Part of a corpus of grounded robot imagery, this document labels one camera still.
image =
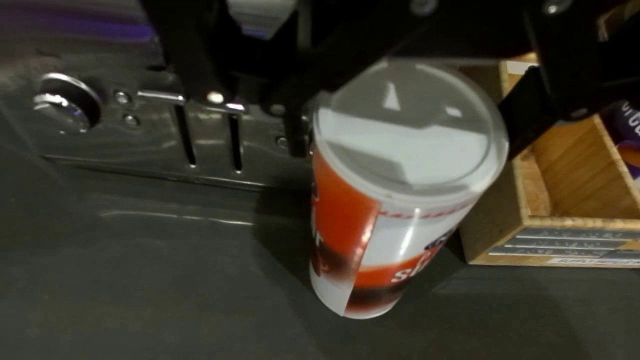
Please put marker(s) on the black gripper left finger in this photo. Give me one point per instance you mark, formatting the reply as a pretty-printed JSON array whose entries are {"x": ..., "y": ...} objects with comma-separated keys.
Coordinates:
[{"x": 183, "y": 46}]

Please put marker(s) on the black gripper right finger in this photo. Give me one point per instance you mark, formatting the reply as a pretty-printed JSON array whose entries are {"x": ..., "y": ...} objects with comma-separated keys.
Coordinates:
[{"x": 566, "y": 81}]

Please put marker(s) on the white red sugar container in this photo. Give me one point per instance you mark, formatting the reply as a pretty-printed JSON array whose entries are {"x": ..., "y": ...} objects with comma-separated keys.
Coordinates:
[{"x": 373, "y": 220}]

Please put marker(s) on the white blue creamer container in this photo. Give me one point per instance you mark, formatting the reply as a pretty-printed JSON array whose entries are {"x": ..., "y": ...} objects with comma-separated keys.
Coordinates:
[{"x": 627, "y": 141}]

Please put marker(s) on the wooden condiment box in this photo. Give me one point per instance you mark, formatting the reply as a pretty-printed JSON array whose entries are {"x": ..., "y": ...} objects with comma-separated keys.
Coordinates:
[{"x": 566, "y": 201}]

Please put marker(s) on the silver four-slot toaster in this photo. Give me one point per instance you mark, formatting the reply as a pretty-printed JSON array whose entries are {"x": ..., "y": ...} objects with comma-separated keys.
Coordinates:
[{"x": 132, "y": 133}]

